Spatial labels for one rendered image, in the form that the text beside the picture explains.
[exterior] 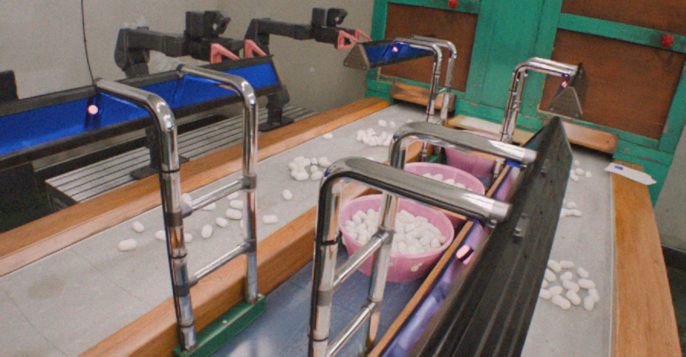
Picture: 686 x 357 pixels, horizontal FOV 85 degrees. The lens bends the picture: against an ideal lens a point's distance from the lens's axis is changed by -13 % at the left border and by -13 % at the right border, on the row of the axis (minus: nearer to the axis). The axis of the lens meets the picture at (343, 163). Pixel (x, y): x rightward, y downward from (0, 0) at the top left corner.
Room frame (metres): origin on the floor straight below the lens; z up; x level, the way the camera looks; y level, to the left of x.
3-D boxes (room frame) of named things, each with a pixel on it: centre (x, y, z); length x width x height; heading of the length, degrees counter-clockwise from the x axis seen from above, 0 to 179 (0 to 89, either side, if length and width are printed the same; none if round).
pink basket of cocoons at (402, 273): (0.85, -0.13, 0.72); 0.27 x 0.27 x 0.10
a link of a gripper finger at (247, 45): (1.08, 0.26, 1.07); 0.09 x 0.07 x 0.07; 62
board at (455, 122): (1.67, -0.59, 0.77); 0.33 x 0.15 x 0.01; 61
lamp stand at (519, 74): (1.23, -0.57, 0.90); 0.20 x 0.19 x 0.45; 151
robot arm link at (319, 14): (1.67, 0.15, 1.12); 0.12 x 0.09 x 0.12; 62
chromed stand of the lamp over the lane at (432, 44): (1.43, -0.23, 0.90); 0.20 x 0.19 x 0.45; 151
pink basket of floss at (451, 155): (1.48, -0.49, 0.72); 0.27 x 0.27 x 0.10
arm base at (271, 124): (1.74, 0.31, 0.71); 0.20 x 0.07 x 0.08; 152
